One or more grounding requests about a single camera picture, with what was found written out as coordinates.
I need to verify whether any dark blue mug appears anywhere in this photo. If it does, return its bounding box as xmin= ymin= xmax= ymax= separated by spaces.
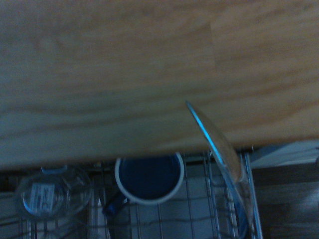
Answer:
xmin=101 ymin=151 xmax=185 ymax=217

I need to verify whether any clear glass jar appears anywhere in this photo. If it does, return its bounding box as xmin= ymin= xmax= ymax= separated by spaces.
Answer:
xmin=13 ymin=165 xmax=92 ymax=220

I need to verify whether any grey wire dishwasher rack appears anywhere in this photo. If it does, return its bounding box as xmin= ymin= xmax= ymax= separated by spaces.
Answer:
xmin=0 ymin=148 xmax=264 ymax=239

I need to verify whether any silver metal spoon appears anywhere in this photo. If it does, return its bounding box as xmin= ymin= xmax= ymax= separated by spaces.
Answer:
xmin=185 ymin=100 xmax=251 ymax=226

